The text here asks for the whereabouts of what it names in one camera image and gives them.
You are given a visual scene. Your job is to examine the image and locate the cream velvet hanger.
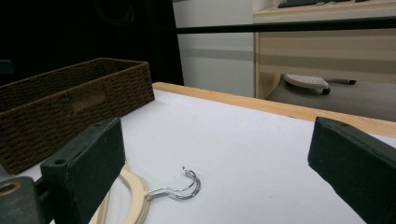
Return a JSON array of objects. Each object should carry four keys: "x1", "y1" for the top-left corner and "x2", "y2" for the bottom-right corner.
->
[{"x1": 92, "y1": 164, "x2": 203, "y2": 224}]

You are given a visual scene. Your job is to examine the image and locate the brown woven basket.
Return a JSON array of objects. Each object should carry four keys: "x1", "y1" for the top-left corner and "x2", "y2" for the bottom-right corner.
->
[{"x1": 0, "y1": 57, "x2": 156, "y2": 175}]

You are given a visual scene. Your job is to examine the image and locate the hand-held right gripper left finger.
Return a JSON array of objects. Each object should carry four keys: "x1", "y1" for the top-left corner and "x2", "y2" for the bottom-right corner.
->
[{"x1": 40, "y1": 117, "x2": 126, "y2": 224}]

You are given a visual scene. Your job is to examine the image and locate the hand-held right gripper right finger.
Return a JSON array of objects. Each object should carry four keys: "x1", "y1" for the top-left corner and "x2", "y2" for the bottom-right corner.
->
[{"x1": 307, "y1": 116, "x2": 396, "y2": 224}]

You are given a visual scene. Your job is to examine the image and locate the white plastic hanger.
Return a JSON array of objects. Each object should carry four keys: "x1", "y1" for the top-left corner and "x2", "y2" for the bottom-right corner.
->
[{"x1": 90, "y1": 166, "x2": 199, "y2": 224}]

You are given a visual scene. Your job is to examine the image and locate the white cabinet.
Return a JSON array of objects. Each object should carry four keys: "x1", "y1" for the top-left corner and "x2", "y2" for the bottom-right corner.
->
[{"x1": 172, "y1": 0, "x2": 257, "y2": 98}]

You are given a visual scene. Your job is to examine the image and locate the white chair base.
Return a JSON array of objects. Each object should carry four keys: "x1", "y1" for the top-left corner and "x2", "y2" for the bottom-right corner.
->
[{"x1": 283, "y1": 74, "x2": 358, "y2": 96}]

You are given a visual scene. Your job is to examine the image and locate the dark keyboard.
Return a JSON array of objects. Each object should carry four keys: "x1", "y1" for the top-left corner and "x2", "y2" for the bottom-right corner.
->
[{"x1": 277, "y1": 0, "x2": 372, "y2": 9}]

